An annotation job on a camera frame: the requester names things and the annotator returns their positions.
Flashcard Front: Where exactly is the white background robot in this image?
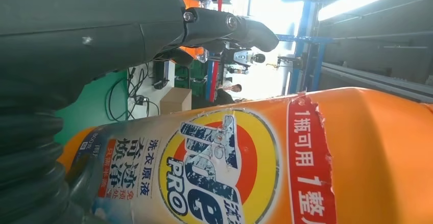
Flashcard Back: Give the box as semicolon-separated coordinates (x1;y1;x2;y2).
232;48;267;67

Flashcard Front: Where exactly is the person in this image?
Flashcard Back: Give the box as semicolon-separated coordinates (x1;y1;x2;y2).
214;80;243;106

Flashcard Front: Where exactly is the white table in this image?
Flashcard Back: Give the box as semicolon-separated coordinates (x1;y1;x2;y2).
127;59;177;120

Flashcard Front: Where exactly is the brown cardboard box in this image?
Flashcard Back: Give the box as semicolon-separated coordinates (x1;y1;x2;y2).
159;87;193;116

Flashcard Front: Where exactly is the green table mat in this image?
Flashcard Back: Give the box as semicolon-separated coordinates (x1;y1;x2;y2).
54;69;129;145

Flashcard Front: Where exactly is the orange detergent bottle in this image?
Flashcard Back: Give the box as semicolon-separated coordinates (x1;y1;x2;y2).
179;46;209;64
57;87;433;224
180;0;214;11

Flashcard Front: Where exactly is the green plastic crate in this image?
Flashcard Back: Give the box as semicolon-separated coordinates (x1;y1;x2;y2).
174;59;208;97

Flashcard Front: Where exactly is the black tangled cable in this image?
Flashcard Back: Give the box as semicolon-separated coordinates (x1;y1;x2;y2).
105;63;160;122

